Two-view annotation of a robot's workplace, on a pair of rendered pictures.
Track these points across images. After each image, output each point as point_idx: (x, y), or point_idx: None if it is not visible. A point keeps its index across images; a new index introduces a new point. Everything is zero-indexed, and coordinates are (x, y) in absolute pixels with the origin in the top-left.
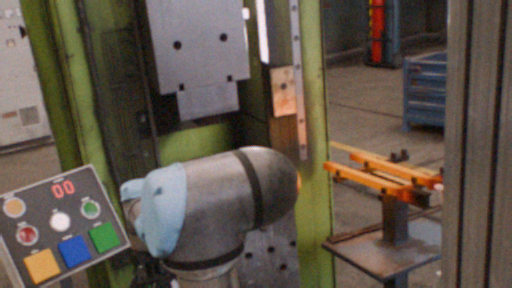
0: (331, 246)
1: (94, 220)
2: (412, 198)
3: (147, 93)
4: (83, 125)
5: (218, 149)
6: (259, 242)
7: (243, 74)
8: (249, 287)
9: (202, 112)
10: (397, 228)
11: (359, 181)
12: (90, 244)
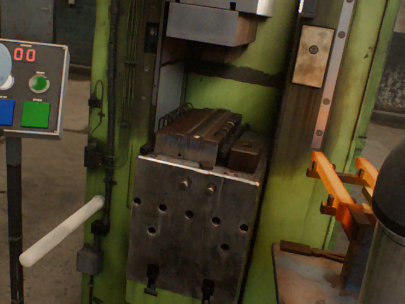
0: (276, 250)
1: (36, 95)
2: (349, 222)
3: (163, 5)
4: (97, 17)
5: (257, 113)
6: (205, 205)
7: (249, 6)
8: (181, 248)
9: (191, 34)
10: (355, 268)
11: (323, 181)
12: (18, 113)
